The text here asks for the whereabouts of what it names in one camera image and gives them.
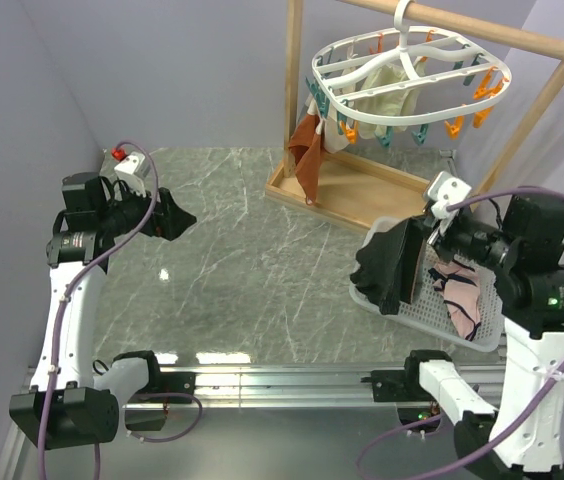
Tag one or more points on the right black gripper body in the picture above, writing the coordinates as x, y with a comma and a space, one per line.
466, 233

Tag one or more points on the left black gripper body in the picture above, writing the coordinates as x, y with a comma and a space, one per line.
127, 214

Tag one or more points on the black striped underwear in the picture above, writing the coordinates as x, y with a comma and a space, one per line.
376, 274

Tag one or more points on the orange clothes peg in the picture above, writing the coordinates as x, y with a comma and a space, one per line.
350, 131

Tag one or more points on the white clip hanger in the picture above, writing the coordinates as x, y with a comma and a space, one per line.
432, 58

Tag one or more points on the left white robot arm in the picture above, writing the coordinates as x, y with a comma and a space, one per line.
66, 405

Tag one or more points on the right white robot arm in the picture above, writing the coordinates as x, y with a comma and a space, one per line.
520, 437

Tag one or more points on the pink navy underwear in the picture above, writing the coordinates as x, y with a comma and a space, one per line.
459, 286

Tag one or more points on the beige underwear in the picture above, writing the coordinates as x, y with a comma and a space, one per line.
328, 117

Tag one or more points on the pale green underwear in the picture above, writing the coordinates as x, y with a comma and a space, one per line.
396, 103

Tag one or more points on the rust brown underwear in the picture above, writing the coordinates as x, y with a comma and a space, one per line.
306, 146

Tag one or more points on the white plastic basket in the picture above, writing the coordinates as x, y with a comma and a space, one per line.
429, 314

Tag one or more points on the teal clothes peg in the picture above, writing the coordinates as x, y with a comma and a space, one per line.
386, 137

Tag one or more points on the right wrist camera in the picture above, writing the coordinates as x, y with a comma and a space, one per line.
444, 190

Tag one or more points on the wooden drying rack frame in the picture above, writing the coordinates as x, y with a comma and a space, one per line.
359, 185

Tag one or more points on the aluminium mounting rail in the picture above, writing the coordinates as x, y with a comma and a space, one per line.
282, 385

